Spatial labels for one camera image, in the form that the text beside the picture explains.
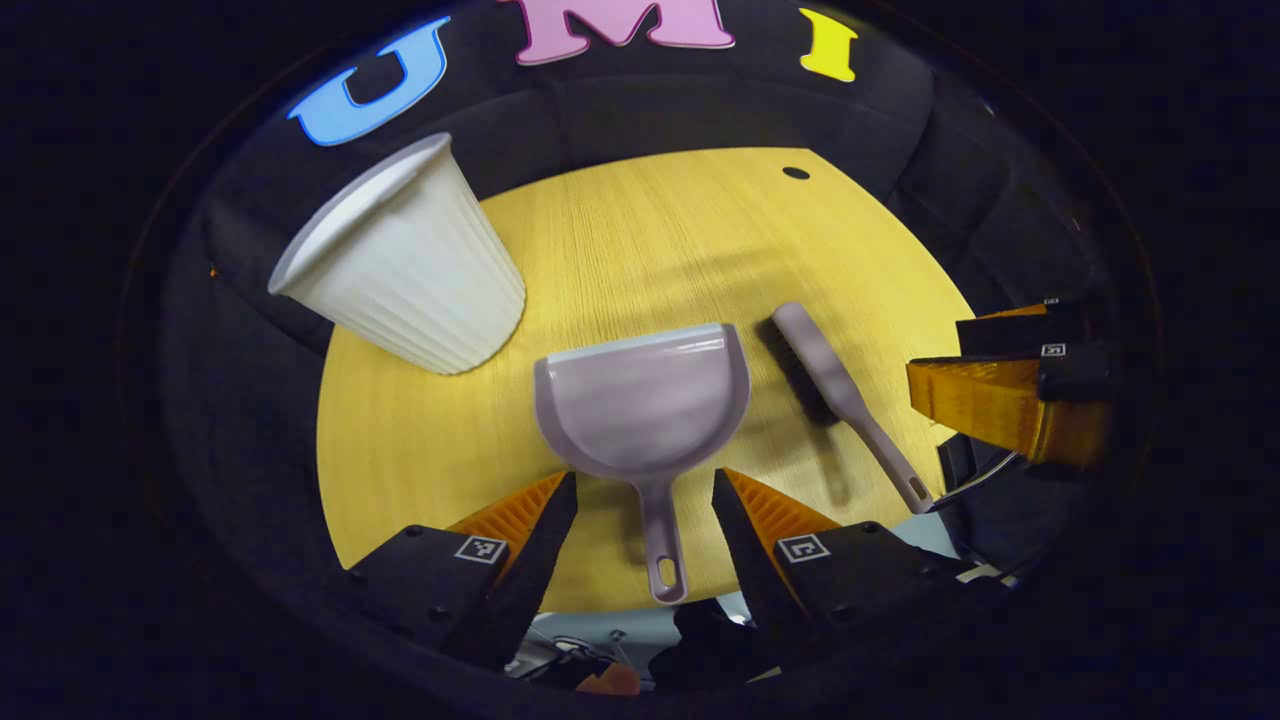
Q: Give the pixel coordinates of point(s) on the small lilac broom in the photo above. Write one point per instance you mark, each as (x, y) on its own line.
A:
(830, 370)

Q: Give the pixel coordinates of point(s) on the wooden desktop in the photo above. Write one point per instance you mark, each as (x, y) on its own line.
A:
(650, 240)

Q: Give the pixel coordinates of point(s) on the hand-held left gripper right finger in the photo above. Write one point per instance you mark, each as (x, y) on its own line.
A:
(745, 550)

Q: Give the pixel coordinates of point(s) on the white ribbed garbage bin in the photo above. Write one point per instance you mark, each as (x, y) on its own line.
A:
(410, 280)

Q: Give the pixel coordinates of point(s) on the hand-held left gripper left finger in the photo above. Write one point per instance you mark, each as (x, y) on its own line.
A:
(535, 560)

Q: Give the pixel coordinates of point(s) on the lilac plastic dustpan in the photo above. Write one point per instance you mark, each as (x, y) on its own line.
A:
(640, 400)

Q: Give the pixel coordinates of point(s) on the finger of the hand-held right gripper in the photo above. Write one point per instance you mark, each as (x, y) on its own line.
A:
(1075, 380)
(1000, 338)

